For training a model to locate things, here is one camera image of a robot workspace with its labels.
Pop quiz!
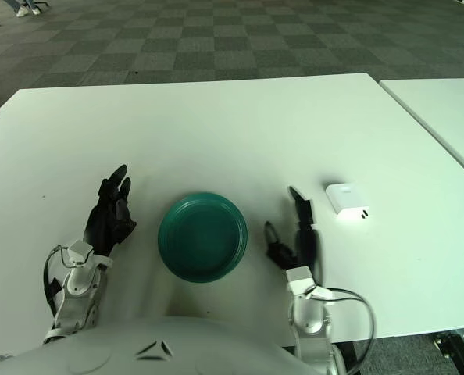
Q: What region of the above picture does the white cube charger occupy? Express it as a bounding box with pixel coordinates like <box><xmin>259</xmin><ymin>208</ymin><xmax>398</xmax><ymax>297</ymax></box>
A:
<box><xmin>325</xmin><ymin>183</ymin><xmax>371</xmax><ymax>226</ymax></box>

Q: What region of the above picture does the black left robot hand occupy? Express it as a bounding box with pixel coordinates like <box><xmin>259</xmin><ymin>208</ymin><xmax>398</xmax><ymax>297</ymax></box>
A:
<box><xmin>82</xmin><ymin>164</ymin><xmax>137</xmax><ymax>259</ymax></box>

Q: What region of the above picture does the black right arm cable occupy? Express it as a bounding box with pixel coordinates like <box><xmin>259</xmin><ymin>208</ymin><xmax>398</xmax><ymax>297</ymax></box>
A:
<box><xmin>313</xmin><ymin>287</ymin><xmax>377</xmax><ymax>375</ymax></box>

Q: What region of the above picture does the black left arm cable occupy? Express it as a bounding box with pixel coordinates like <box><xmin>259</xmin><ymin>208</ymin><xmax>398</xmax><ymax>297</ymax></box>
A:
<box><xmin>42</xmin><ymin>245</ymin><xmax>67</xmax><ymax>317</ymax></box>

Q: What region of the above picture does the black table leg frame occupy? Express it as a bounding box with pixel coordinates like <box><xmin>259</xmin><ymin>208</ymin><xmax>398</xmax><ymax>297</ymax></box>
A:
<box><xmin>433</xmin><ymin>330</ymin><xmax>464</xmax><ymax>375</ymax></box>

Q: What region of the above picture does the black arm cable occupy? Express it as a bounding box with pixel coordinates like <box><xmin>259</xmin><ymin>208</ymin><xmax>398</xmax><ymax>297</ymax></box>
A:
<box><xmin>42</xmin><ymin>245</ymin><xmax>67</xmax><ymax>317</ymax></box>
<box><xmin>313</xmin><ymin>287</ymin><xmax>377</xmax><ymax>375</ymax></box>

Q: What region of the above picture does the green round plate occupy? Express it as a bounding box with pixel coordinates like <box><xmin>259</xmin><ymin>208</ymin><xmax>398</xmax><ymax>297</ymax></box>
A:
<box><xmin>157</xmin><ymin>191</ymin><xmax>249</xmax><ymax>285</ymax></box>

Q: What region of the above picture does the grey robot torso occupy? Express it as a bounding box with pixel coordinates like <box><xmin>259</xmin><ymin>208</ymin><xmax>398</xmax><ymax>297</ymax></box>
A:
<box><xmin>0</xmin><ymin>315</ymin><xmax>313</xmax><ymax>375</ymax></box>

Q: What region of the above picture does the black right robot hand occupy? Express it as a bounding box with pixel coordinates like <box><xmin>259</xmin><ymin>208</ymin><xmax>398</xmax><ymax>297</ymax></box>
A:
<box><xmin>263</xmin><ymin>185</ymin><xmax>323</xmax><ymax>274</ymax></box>

